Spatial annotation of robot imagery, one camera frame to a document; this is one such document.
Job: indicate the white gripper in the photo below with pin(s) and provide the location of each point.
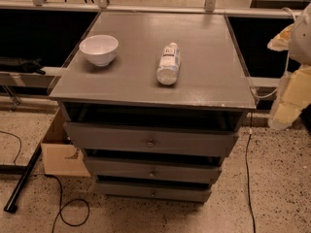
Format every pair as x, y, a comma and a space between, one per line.
301, 43

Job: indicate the grey bottom drawer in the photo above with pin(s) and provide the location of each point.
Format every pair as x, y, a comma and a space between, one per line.
154, 191

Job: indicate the grey drawer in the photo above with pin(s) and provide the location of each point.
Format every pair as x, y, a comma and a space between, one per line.
151, 170
144, 139
154, 191

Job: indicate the grey drawer cabinet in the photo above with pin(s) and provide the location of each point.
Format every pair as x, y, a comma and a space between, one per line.
159, 121

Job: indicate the grey top drawer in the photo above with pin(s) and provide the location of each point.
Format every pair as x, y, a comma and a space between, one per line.
144, 139

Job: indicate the grey middle drawer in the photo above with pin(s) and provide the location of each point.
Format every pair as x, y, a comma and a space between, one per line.
151, 170

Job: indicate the clear plastic bottle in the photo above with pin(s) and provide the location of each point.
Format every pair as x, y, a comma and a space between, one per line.
168, 68

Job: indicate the white ceramic bowl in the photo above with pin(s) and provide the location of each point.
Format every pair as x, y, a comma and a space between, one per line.
99, 50

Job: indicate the cardboard box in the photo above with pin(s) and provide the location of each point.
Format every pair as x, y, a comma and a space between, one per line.
60, 157

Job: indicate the black metal bar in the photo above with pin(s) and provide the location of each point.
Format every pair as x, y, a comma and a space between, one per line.
24, 173

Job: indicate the metal rail frame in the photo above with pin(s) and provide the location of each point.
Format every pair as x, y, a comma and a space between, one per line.
155, 7

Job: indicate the black cloth on rail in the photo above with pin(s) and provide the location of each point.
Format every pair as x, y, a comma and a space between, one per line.
21, 65

